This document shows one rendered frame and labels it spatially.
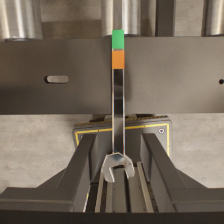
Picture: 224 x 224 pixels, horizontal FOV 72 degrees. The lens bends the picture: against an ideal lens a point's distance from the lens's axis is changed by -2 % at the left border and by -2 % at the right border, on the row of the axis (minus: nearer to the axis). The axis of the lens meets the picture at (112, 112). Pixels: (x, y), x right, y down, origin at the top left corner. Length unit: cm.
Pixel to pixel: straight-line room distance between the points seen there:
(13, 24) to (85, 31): 93
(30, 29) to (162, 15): 41
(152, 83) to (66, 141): 142
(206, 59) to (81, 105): 16
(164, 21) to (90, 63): 46
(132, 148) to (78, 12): 111
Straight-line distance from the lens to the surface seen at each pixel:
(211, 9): 57
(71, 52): 20
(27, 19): 54
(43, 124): 159
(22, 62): 22
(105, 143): 116
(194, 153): 173
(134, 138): 114
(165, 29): 61
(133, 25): 47
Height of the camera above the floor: 136
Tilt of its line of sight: 75 degrees down
